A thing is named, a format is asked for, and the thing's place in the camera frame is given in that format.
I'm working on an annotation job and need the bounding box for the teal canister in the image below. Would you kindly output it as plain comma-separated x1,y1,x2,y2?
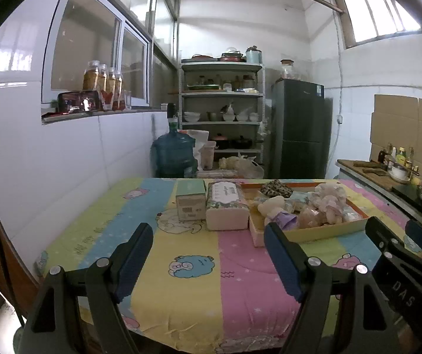
245,46,263,64

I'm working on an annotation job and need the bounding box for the white sack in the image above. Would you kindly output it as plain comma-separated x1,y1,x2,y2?
179,129,210,145

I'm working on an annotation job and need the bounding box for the white diaper pack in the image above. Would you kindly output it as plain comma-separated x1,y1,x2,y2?
338,206,362,224

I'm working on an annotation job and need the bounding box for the black induction cooktop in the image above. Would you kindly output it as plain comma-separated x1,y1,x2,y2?
391,182,422,214

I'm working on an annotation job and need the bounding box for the kitchen counter cabinet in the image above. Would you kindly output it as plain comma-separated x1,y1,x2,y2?
335,158,422,237

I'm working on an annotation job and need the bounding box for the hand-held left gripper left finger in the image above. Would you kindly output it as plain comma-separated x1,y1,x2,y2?
23,222,154,354

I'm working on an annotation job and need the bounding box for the red pot glass lid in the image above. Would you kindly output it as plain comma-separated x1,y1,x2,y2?
218,47,245,62

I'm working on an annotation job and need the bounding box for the row of jars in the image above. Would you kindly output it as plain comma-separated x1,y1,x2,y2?
187,74,258,92

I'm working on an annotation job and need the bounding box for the row of condiment bottles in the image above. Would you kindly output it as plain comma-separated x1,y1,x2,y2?
378,143,421,178

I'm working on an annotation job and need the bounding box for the wooden cutting board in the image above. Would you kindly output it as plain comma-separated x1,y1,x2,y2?
338,159,403,191

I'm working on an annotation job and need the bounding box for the pale flat package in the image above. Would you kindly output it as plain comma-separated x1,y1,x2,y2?
196,170,239,178

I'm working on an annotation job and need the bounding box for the floral soft tissue pack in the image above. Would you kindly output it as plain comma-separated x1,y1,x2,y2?
205,181,250,232

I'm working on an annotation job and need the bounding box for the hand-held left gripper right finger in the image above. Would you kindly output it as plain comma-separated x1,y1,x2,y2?
263,222,394,354

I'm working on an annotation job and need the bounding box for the shallow orange-rimmed cardboard tray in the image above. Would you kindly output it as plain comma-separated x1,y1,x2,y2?
240,181,370,248

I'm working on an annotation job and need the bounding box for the green cardboard box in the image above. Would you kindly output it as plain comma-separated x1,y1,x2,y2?
176,181,207,222

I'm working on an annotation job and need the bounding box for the plastic bag of food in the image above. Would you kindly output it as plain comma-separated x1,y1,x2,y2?
218,153,265,179

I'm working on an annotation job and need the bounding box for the blue water jug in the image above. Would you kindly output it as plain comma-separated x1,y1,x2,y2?
150,130,197,178

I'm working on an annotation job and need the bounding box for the white bowl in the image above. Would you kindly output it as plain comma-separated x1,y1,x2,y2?
388,164,411,184

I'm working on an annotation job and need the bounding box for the black water pump dispenser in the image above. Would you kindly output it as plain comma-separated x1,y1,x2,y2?
166,103,179,131

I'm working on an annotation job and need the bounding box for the row of white bowls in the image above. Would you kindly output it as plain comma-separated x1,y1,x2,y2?
183,103,260,122

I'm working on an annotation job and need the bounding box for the pink plastic container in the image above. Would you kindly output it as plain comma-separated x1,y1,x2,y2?
201,141,217,170

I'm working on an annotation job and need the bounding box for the glass jar with lid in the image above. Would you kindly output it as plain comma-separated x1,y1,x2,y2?
280,59,300,80

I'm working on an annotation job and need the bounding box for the cardboard sheet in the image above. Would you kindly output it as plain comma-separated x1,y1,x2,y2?
369,94,422,163

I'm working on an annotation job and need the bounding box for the leopard print pouch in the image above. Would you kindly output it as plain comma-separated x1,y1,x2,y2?
261,179,293,198

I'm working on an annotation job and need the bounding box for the barred window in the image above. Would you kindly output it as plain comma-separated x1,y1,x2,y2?
331,0,421,49

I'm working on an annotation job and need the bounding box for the clear bag of white cotton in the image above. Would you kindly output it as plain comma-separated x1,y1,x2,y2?
312,182,348,207

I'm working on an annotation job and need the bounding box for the clear bag beige filling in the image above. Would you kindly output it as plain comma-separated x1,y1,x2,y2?
319,204,345,226

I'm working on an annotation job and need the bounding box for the smartphone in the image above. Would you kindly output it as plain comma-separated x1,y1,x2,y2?
57,90,100,114

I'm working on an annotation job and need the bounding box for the dark refrigerator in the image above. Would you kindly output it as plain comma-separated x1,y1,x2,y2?
268,78,334,181

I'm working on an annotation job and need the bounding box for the aluminium sliding window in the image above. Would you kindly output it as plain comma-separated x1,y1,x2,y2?
42,0,180,106

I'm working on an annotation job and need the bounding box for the metal shelf rack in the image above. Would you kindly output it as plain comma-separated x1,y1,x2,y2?
179,59,267,165

